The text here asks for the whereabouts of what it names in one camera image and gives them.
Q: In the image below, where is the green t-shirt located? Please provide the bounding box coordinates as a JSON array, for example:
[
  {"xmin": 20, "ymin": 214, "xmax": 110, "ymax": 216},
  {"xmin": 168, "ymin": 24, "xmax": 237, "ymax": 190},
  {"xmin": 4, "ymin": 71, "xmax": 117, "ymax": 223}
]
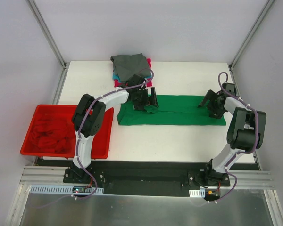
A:
[{"xmin": 117, "ymin": 95, "xmax": 226, "ymax": 126}]

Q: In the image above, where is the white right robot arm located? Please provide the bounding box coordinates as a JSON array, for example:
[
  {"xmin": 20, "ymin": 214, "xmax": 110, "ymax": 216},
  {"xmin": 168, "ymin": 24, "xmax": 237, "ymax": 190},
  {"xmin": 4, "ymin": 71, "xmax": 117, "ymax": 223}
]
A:
[{"xmin": 194, "ymin": 83, "xmax": 266, "ymax": 186}]

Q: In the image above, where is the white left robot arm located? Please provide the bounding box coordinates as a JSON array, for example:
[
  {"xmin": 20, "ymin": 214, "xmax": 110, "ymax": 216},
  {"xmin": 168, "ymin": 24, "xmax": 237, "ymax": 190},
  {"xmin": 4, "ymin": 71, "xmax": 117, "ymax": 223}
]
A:
[{"xmin": 68, "ymin": 74, "xmax": 159, "ymax": 183}]

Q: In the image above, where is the folded pink t-shirt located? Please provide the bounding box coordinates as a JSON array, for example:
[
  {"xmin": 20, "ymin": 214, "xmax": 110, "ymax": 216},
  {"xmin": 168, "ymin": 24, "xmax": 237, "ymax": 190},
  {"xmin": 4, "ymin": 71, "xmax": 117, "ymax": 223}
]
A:
[{"xmin": 114, "ymin": 58, "xmax": 152, "ymax": 87}]

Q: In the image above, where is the folded teal t-shirt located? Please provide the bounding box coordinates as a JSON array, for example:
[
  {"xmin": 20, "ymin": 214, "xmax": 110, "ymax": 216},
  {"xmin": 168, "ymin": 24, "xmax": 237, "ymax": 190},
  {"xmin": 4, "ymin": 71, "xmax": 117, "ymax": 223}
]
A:
[{"xmin": 112, "ymin": 72, "xmax": 151, "ymax": 83}]

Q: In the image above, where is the folded grey t-shirt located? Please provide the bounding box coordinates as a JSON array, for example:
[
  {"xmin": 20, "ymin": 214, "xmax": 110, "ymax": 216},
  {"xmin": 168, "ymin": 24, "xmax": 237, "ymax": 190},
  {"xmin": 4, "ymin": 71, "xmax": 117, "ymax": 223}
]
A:
[{"xmin": 110, "ymin": 53, "xmax": 151, "ymax": 82}]

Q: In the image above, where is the red t-shirt in bin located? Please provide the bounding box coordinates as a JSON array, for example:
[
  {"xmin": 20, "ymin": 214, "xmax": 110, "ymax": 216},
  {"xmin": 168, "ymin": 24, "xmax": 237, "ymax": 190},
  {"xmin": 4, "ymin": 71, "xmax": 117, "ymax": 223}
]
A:
[{"xmin": 29, "ymin": 115, "xmax": 75, "ymax": 154}]

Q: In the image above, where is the red plastic bin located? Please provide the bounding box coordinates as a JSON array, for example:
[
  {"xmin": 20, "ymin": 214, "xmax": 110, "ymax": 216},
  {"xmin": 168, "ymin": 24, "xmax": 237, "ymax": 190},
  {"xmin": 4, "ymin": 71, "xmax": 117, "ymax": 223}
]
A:
[{"xmin": 20, "ymin": 105, "xmax": 114, "ymax": 160}]

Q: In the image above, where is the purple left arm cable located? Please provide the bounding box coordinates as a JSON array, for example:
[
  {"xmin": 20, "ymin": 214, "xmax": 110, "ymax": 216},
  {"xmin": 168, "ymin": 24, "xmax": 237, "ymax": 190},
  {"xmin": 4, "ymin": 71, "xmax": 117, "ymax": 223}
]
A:
[{"xmin": 33, "ymin": 68, "xmax": 155, "ymax": 209}]

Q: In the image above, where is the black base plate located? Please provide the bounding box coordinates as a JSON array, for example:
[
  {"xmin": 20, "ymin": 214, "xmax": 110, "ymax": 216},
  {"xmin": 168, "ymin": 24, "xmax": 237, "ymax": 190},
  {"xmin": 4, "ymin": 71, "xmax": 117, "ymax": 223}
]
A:
[{"xmin": 63, "ymin": 161, "xmax": 230, "ymax": 197}]

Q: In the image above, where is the right white cable duct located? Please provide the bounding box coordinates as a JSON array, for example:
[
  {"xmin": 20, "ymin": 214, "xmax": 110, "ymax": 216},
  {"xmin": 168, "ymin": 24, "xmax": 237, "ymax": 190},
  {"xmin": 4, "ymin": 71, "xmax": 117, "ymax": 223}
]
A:
[{"xmin": 189, "ymin": 189, "xmax": 206, "ymax": 198}]

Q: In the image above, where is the white cable duct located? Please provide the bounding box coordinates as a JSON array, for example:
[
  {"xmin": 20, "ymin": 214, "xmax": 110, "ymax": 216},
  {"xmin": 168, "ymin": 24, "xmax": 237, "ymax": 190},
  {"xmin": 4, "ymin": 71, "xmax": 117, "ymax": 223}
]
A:
[
  {"xmin": 189, "ymin": 189, "xmax": 206, "ymax": 198},
  {"xmin": 30, "ymin": 185, "xmax": 104, "ymax": 195}
]

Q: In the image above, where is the right aluminium frame post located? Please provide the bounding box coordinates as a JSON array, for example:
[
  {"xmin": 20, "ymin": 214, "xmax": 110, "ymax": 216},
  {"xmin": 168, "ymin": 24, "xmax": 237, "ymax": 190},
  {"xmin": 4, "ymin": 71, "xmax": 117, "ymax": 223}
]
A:
[{"xmin": 229, "ymin": 0, "xmax": 276, "ymax": 72}]

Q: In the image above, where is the aluminium frame post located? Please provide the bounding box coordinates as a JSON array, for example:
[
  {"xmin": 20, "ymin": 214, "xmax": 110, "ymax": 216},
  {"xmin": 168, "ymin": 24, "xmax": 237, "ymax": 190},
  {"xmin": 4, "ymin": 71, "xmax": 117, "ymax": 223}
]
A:
[
  {"xmin": 229, "ymin": 0, "xmax": 276, "ymax": 72},
  {"xmin": 26, "ymin": 0, "xmax": 67, "ymax": 69}
]

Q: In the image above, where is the aluminium front rail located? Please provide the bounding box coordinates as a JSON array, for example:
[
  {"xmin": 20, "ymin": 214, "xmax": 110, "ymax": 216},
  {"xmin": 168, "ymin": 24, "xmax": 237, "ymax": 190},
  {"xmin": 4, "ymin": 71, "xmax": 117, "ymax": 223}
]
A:
[{"xmin": 20, "ymin": 166, "xmax": 67, "ymax": 185}]

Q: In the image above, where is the left white cable duct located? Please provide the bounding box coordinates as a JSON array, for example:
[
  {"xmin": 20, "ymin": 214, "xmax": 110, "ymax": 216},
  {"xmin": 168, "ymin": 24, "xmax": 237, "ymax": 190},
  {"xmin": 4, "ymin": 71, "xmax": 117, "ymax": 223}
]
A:
[{"xmin": 30, "ymin": 185, "xmax": 104, "ymax": 195}]

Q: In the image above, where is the left aluminium frame post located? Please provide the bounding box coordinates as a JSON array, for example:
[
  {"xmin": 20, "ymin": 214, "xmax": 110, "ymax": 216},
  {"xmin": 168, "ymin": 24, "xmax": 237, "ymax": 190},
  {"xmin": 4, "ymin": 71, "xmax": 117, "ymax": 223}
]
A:
[{"xmin": 26, "ymin": 0, "xmax": 67, "ymax": 69}]

